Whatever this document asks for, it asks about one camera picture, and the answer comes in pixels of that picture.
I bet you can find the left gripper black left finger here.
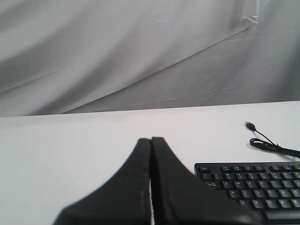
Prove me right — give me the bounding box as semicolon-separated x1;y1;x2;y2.
54;138;151;225

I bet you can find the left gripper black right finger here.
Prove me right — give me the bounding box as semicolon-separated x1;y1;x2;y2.
151;137;257;225

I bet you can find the black Acer keyboard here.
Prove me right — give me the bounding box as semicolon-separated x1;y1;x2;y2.
194;162;300;225

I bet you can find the grey backdrop cloth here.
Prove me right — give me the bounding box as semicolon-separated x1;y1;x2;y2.
0;0;300;117

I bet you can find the black USB cable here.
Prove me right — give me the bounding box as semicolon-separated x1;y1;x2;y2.
245;121;300;159

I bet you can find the white knotted rope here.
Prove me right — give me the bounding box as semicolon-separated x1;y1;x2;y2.
241;0;261;30

